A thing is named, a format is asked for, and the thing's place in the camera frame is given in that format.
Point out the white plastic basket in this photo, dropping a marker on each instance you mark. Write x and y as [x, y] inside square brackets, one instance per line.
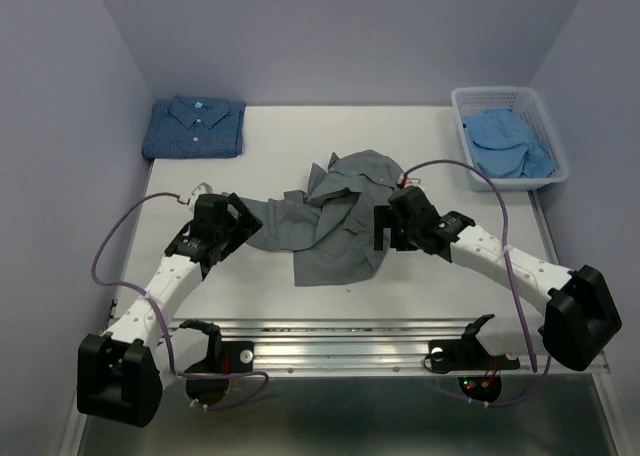
[526, 104]

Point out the light blue crumpled shirt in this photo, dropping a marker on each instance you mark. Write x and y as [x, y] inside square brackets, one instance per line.
[503, 146]

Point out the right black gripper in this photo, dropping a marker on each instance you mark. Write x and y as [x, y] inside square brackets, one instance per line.
[386, 215]

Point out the aluminium mounting rail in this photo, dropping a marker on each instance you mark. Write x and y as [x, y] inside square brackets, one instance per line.
[303, 348]

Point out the folded blue checked shirt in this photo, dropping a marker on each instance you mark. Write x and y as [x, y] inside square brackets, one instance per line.
[194, 128]

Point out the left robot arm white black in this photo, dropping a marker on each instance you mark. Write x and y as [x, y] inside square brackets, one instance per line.
[122, 373]

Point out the grey long sleeve shirt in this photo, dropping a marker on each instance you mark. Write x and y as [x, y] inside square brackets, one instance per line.
[329, 227]

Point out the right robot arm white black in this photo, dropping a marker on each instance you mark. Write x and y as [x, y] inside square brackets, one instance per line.
[576, 315]

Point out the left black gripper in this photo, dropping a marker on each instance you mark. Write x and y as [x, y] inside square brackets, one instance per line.
[245, 225]

